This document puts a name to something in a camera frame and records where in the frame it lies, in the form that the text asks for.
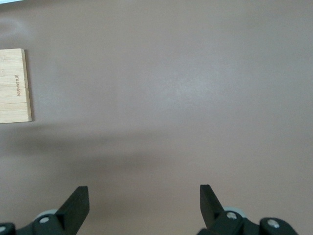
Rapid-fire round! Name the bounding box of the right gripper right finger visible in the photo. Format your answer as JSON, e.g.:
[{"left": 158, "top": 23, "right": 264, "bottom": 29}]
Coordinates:
[{"left": 195, "top": 184, "right": 298, "bottom": 235}]

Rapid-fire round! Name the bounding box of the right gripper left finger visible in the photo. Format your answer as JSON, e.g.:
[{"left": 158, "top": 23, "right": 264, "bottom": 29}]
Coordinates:
[{"left": 0, "top": 186, "right": 90, "bottom": 235}]

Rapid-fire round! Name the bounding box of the brown table mat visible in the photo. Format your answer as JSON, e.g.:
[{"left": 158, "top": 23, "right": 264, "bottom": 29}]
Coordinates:
[{"left": 0, "top": 0, "right": 313, "bottom": 235}]

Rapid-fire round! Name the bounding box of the wooden cutting board metal handle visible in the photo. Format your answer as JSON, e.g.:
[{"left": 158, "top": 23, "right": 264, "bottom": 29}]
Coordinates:
[{"left": 0, "top": 48, "right": 33, "bottom": 124}]

